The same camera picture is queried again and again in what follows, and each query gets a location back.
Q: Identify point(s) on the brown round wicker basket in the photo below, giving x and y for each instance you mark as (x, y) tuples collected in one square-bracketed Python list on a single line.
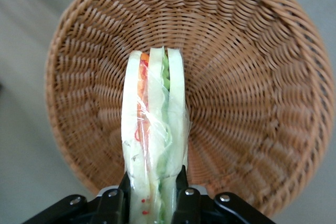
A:
[(249, 77)]

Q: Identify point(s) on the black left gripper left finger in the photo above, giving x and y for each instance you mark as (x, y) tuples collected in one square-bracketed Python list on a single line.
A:
[(115, 205)]

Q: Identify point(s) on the triangle sandwich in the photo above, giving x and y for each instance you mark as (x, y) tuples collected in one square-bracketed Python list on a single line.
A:
[(155, 119)]

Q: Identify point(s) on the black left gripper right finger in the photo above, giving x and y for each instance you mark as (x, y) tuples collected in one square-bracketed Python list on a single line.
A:
[(187, 205)]

